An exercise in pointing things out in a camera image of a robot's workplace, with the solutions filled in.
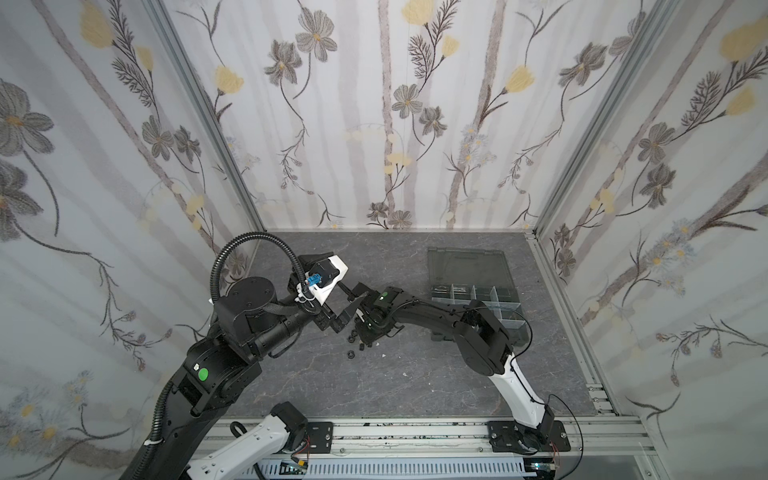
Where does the white slotted cable duct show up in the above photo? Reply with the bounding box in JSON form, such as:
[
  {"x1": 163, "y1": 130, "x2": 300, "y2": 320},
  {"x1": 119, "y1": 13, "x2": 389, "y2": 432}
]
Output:
[{"x1": 259, "y1": 458, "x2": 536, "y2": 479}]

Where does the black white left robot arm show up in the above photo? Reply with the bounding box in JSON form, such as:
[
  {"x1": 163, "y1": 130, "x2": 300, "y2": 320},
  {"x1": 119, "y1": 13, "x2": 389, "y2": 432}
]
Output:
[{"x1": 122, "y1": 277, "x2": 371, "y2": 479}]

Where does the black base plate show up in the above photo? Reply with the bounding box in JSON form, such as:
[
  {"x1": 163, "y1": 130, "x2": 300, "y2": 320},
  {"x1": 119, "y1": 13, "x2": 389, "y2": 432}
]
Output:
[
  {"x1": 291, "y1": 422, "x2": 335, "y2": 455},
  {"x1": 486, "y1": 420, "x2": 572, "y2": 456}
]

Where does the black corrugated cable conduit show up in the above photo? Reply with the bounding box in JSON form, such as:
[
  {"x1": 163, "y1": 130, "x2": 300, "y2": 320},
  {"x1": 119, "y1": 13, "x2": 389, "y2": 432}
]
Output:
[{"x1": 208, "y1": 232, "x2": 307, "y2": 301}]

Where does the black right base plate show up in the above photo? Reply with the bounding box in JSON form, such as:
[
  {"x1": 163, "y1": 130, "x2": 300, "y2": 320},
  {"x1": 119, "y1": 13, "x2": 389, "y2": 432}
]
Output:
[{"x1": 486, "y1": 420, "x2": 572, "y2": 456}]

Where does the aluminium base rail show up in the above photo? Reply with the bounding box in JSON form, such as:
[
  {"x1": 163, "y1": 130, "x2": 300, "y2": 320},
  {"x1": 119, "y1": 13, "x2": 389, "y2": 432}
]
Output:
[{"x1": 241, "y1": 416, "x2": 668, "y2": 479}]

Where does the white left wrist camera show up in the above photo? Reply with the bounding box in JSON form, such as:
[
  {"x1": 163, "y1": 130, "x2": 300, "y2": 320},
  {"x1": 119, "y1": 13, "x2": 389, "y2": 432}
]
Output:
[{"x1": 298, "y1": 252, "x2": 348, "y2": 305}]

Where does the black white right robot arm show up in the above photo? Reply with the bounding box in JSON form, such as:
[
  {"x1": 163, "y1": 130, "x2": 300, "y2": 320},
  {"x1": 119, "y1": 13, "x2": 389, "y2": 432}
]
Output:
[{"x1": 343, "y1": 283, "x2": 572, "y2": 456}]

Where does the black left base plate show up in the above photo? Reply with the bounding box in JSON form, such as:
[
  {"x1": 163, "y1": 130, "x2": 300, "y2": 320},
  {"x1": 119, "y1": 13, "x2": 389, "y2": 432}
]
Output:
[{"x1": 291, "y1": 422, "x2": 335, "y2": 455}]

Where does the green plastic organizer box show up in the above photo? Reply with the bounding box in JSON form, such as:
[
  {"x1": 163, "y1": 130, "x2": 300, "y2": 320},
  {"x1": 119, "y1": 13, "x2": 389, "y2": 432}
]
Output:
[{"x1": 427, "y1": 247, "x2": 530, "y2": 347}]

